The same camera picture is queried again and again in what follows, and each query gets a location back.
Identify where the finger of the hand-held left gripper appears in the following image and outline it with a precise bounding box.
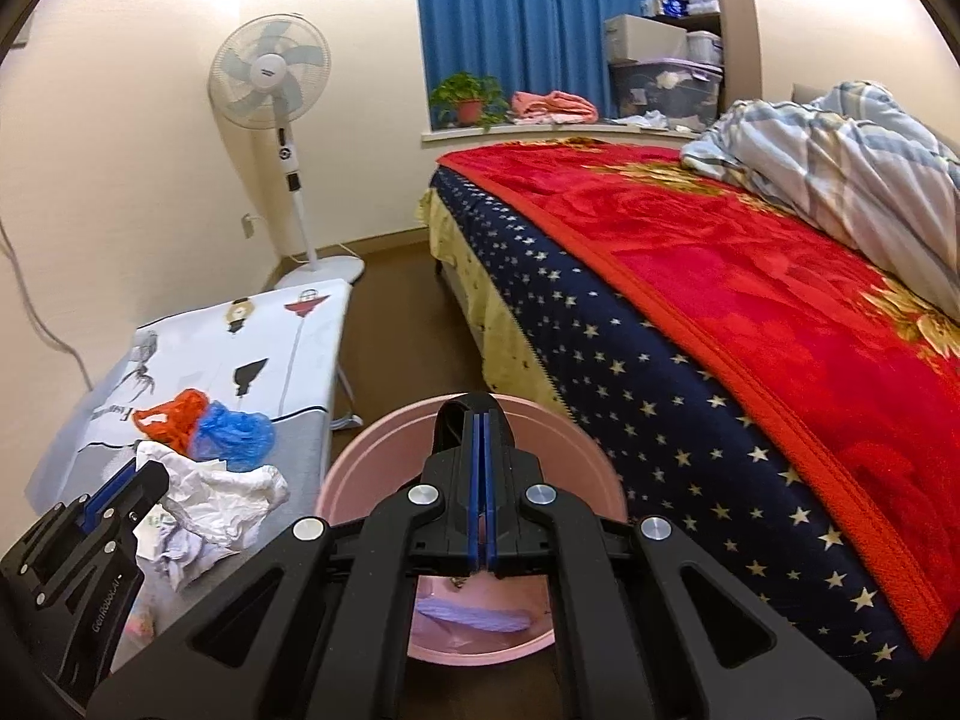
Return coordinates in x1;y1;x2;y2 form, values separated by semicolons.
79;456;172;541

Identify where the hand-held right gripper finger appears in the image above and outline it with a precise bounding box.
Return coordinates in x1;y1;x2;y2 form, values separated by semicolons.
484;394;878;720
86;394;485;720

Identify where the pink plastic bin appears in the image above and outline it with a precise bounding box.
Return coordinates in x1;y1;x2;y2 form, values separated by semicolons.
315;392;629;665

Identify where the clear plastic wrapper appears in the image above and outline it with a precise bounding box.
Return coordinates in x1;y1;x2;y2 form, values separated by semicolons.
112;585;160;676

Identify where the crumpled white tissue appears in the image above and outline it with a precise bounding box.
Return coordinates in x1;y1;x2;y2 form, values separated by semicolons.
139;525;233;593

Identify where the orange plastic bag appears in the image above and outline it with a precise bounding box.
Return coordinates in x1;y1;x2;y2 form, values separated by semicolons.
133;388;211;455

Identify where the lavender plastic bag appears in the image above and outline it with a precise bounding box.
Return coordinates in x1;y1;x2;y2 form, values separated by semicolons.
416;592;530;635

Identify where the blue plastic bag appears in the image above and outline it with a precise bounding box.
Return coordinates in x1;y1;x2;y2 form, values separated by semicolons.
191;401;277;473

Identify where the folding table with printed cover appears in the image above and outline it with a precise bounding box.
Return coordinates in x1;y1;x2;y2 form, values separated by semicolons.
26;277;365;691

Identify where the yellow bed skirt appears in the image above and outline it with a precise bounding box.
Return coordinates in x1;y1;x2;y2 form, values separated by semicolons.
416;187;572;421

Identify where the white window sill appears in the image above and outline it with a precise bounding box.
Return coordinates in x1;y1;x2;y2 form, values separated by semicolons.
420;120;706;148

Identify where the potted green plant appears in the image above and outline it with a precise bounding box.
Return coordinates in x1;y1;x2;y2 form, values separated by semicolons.
429;73;511;128

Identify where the pink folded cloth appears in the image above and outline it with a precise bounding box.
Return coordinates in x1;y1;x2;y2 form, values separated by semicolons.
511;90;599;125

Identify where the clear storage bin purple lid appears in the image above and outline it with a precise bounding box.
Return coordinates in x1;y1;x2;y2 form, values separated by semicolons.
609;58;725;130

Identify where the white standing fan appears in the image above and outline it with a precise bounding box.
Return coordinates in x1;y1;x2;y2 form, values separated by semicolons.
208;13;367;290

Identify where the blue curtain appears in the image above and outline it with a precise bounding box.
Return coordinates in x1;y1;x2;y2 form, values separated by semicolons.
412;0;665;132

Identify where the striped blue white duvet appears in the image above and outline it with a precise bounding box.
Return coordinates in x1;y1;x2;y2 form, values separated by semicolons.
681;79;960;293

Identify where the grey storage box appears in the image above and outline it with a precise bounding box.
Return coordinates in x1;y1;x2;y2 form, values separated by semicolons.
604;13;689;65

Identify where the beige shelf unit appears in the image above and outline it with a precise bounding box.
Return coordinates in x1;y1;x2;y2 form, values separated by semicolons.
652;0;762;102

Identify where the grey wall cable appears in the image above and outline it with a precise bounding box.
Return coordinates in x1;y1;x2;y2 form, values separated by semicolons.
0;217;98;398

